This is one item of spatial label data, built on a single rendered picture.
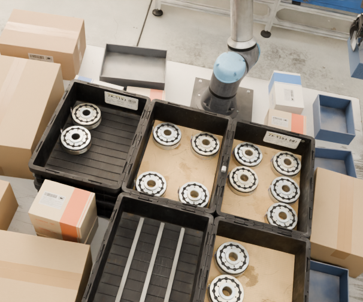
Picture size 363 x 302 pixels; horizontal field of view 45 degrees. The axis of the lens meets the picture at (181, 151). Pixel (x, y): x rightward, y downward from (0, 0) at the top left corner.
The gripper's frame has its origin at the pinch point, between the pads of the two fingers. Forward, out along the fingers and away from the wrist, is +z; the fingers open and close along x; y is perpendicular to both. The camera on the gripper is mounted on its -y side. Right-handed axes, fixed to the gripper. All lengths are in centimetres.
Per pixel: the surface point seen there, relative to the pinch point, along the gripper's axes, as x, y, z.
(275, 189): -21, 49, 24
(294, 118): -13.6, 7.6, 33.8
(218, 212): -39, 67, 16
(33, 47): -121, 8, 16
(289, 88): -16.5, -7.1, 32.1
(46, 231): -91, 79, 23
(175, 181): -55, 53, 24
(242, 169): -33, 44, 24
